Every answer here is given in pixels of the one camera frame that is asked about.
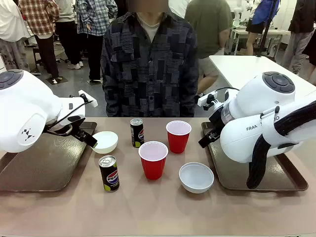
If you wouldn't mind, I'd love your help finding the white folding table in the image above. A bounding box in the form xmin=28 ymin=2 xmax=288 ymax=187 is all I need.
xmin=208 ymin=54 xmax=316 ymax=87

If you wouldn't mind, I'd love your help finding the red plastic cup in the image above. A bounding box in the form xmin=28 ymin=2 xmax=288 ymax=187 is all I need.
xmin=165 ymin=120 xmax=193 ymax=154
xmin=138 ymin=141 xmax=169 ymax=180

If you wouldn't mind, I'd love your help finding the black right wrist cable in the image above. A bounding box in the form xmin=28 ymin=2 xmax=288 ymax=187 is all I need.
xmin=211 ymin=86 xmax=240 ymax=96

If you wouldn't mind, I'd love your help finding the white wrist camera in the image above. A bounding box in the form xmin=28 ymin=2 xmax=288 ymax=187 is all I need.
xmin=78 ymin=89 xmax=98 ymax=108
xmin=197 ymin=90 xmax=218 ymax=111

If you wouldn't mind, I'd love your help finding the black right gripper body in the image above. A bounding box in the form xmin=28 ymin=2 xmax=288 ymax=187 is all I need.
xmin=208 ymin=108 xmax=227 ymax=141

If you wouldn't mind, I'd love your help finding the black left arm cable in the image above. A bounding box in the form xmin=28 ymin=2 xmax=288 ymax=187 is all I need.
xmin=45 ymin=98 xmax=95 ymax=137

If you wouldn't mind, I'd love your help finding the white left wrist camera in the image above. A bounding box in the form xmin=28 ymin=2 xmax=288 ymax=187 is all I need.
xmin=78 ymin=89 xmax=98 ymax=108

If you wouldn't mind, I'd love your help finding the white background workbench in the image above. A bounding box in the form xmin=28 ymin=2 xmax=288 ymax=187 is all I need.
xmin=230 ymin=28 xmax=291 ymax=56

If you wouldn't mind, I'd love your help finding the person in blue plaid shirt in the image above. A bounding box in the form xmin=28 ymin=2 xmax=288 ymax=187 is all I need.
xmin=76 ymin=0 xmax=119 ymax=82

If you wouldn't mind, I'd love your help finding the person in red plaid shirt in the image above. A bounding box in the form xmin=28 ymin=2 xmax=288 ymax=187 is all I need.
xmin=18 ymin=0 xmax=60 ymax=80

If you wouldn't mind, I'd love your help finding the white bowl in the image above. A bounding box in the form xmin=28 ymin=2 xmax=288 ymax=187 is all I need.
xmin=179 ymin=161 xmax=215 ymax=194
xmin=92 ymin=131 xmax=119 ymax=155

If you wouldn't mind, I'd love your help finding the black Pepsi can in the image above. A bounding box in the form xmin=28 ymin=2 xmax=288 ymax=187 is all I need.
xmin=129 ymin=118 xmax=145 ymax=149
xmin=98 ymin=155 xmax=120 ymax=193

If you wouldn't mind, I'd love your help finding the black cable sleeve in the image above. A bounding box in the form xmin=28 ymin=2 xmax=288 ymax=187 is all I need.
xmin=246 ymin=99 xmax=316 ymax=190

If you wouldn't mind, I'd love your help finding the brown plastic tray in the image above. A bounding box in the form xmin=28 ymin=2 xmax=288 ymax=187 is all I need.
xmin=0 ymin=121 xmax=98 ymax=193
xmin=201 ymin=121 xmax=309 ymax=192

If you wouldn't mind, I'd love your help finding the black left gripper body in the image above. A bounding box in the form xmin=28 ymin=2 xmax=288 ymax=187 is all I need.
xmin=45 ymin=118 xmax=87 ymax=142

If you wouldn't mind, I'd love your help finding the person in white shirt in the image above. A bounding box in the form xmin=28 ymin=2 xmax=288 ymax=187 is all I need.
xmin=0 ymin=0 xmax=31 ymax=73

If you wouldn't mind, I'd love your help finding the person in patchwork shirt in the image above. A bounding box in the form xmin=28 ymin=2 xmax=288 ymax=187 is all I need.
xmin=100 ymin=0 xmax=199 ymax=118

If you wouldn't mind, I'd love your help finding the black pole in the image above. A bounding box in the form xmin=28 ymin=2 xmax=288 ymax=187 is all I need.
xmin=255 ymin=0 xmax=277 ymax=58

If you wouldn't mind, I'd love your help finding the person in green t-shirt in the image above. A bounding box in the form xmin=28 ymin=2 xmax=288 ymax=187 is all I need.
xmin=184 ymin=0 xmax=233 ymax=97

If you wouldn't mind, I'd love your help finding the person in grey top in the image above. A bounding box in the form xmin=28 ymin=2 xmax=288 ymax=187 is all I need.
xmin=55 ymin=0 xmax=84 ymax=70

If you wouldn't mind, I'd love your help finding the person in black jacket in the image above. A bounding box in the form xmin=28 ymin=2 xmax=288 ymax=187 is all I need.
xmin=282 ymin=0 xmax=316 ymax=86

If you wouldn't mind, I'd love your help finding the person in blue jacket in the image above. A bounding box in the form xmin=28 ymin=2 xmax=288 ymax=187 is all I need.
xmin=245 ymin=0 xmax=281 ymax=56

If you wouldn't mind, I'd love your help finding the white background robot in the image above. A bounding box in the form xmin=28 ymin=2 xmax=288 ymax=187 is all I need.
xmin=233 ymin=0 xmax=245 ymax=26

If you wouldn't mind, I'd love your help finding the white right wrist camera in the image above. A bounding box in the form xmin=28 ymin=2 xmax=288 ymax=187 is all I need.
xmin=197 ymin=90 xmax=218 ymax=111

